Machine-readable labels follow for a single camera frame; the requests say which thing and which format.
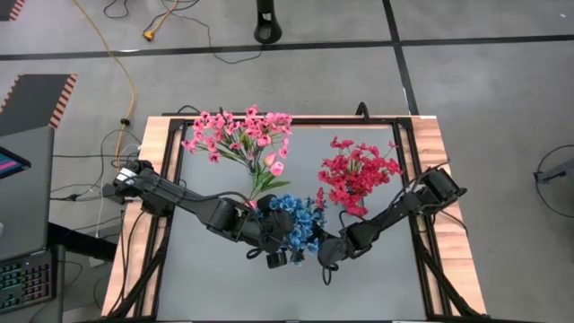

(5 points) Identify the striped-edge black floor mat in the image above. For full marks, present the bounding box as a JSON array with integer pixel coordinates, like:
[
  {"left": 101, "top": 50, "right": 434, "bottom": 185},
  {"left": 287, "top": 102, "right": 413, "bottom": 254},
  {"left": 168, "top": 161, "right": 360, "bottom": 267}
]
[
  {"left": 0, "top": 0, "right": 26, "bottom": 22},
  {"left": 0, "top": 74, "right": 79, "bottom": 137}
]

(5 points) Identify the black floor stand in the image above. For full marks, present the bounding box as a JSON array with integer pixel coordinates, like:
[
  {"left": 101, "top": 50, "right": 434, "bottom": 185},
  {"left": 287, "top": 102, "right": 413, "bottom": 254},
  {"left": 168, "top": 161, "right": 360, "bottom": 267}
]
[{"left": 253, "top": 0, "right": 283, "bottom": 45}]

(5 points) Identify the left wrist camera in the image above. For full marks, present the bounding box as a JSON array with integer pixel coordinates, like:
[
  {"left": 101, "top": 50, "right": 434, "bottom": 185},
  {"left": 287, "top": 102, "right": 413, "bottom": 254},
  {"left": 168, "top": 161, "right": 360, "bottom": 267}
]
[{"left": 265, "top": 251, "right": 289, "bottom": 270}]

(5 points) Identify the blue artificial flower bunch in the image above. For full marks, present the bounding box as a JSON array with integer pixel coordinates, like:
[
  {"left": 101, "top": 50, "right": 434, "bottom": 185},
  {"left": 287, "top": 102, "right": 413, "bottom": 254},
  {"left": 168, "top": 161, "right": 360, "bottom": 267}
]
[{"left": 267, "top": 193, "right": 315, "bottom": 234}]

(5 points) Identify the long yellow cable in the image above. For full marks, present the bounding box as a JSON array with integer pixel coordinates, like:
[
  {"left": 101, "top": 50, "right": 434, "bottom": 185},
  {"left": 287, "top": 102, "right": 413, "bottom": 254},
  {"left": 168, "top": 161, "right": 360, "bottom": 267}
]
[{"left": 71, "top": 0, "right": 137, "bottom": 171}]

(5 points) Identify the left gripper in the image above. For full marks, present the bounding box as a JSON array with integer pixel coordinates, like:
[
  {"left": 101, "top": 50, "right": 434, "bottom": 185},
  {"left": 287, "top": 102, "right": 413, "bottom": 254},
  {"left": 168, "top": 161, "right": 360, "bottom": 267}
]
[{"left": 244, "top": 193, "right": 295, "bottom": 255}]

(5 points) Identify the dark monitor screen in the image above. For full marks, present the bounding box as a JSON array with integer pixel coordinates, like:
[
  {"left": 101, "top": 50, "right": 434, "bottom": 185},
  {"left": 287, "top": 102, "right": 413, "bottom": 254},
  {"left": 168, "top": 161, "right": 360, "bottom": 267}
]
[{"left": 0, "top": 146, "right": 31, "bottom": 180}]

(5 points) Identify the grey laptop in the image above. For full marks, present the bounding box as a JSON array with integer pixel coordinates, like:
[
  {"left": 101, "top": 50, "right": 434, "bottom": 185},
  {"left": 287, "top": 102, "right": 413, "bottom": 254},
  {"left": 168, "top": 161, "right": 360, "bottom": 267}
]
[{"left": 0, "top": 125, "right": 56, "bottom": 262}]

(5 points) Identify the grey stand foot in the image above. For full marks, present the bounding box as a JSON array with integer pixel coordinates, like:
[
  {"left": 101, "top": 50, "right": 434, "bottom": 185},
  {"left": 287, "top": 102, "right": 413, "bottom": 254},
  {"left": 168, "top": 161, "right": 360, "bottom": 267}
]
[{"left": 535, "top": 159, "right": 574, "bottom": 184}]

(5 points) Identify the yellow plug cable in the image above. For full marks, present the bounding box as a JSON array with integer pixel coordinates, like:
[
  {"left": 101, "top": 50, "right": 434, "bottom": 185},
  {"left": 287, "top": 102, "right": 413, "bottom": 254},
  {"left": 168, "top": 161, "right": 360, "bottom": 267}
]
[{"left": 142, "top": 0, "right": 180, "bottom": 42}]

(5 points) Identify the backlit keyboard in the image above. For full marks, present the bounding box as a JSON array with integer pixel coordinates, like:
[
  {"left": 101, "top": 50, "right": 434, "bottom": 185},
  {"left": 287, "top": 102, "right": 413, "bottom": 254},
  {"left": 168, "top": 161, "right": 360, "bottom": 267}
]
[{"left": 0, "top": 250, "right": 57, "bottom": 315}]

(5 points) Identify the grey power adapter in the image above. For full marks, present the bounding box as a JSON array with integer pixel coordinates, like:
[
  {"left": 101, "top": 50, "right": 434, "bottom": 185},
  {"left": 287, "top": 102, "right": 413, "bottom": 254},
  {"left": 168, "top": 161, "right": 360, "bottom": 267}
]
[{"left": 101, "top": 182, "right": 120, "bottom": 204}]

